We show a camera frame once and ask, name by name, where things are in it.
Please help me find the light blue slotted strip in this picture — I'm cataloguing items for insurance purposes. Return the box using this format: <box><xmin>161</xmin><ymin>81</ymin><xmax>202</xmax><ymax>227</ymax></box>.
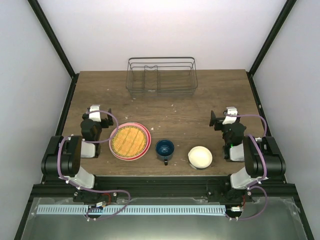
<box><xmin>36</xmin><ymin>204</ymin><xmax>226</xmax><ymax>216</ymax></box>

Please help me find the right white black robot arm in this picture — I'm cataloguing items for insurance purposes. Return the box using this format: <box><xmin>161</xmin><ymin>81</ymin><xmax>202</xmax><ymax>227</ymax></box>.
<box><xmin>209</xmin><ymin>107</ymin><xmax>286</xmax><ymax>202</ymax></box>

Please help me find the black wire dish rack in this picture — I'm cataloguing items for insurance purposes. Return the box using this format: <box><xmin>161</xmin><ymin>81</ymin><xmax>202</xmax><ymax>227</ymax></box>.
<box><xmin>125</xmin><ymin>56</ymin><xmax>198</xmax><ymax>98</ymax></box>

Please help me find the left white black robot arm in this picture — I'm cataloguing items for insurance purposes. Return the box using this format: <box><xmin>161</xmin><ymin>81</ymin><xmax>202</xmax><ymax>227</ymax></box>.
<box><xmin>41</xmin><ymin>105</ymin><xmax>118</xmax><ymax>202</ymax></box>

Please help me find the white bowl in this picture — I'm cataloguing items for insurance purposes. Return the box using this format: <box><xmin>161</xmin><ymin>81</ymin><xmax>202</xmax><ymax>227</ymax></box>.
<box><xmin>188</xmin><ymin>146</ymin><xmax>213</xmax><ymax>170</ymax></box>

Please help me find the orange woven plate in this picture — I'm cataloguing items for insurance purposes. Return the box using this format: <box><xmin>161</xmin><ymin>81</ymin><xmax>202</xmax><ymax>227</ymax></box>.
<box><xmin>111</xmin><ymin>126</ymin><xmax>147</xmax><ymax>159</ymax></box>

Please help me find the black aluminium frame rail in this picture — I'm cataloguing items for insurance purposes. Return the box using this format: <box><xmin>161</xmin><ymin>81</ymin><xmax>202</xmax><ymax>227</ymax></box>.
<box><xmin>29</xmin><ymin>174</ymin><xmax>298</xmax><ymax>201</ymax></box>

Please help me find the pink red plate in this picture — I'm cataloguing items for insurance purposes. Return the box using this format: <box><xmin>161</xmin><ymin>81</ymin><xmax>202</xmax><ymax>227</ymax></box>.
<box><xmin>109</xmin><ymin>122</ymin><xmax>152</xmax><ymax>161</ymax></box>

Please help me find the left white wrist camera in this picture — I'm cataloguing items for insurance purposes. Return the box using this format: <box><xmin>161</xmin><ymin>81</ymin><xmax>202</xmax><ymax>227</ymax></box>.
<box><xmin>89</xmin><ymin>104</ymin><xmax>101</xmax><ymax>122</ymax></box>

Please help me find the dark blue mug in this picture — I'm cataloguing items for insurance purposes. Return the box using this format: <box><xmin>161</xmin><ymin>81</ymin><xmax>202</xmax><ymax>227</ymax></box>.
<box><xmin>155</xmin><ymin>139</ymin><xmax>175</xmax><ymax>166</ymax></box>

